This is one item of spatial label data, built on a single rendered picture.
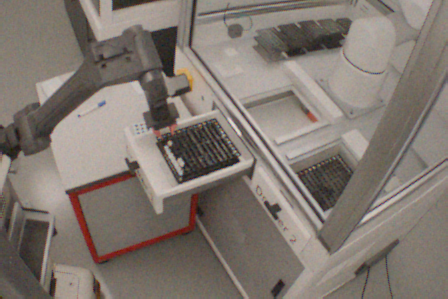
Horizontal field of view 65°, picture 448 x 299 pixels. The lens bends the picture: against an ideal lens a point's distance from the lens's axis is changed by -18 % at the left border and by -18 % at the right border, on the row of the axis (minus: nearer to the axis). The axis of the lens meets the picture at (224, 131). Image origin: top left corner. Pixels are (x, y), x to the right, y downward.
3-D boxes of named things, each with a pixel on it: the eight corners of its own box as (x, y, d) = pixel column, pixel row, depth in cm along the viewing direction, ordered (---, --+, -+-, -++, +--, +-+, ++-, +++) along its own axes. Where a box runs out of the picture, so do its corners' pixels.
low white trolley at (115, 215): (96, 272, 190) (64, 190, 134) (61, 182, 224) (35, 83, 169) (196, 238, 213) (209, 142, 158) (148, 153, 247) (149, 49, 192)
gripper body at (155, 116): (181, 120, 123) (176, 102, 117) (148, 131, 121) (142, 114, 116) (174, 105, 127) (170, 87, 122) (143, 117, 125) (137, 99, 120)
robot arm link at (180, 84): (143, 74, 108) (154, 104, 107) (184, 58, 110) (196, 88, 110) (143, 83, 119) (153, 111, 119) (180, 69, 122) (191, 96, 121)
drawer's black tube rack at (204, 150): (178, 188, 133) (178, 176, 128) (156, 149, 143) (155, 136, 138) (238, 166, 142) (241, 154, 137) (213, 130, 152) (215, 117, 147)
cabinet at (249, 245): (262, 336, 177) (315, 279, 119) (169, 185, 234) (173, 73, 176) (394, 254, 216) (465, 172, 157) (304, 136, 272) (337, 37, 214)
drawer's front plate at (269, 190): (296, 254, 123) (306, 238, 115) (250, 187, 139) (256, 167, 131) (301, 252, 123) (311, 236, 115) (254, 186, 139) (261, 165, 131)
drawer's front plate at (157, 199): (157, 215, 127) (157, 195, 119) (124, 148, 143) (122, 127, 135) (162, 213, 128) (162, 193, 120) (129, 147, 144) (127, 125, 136)
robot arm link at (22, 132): (1, 130, 87) (7, 150, 87) (23, 114, 83) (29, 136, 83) (25, 126, 96) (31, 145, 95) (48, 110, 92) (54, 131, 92)
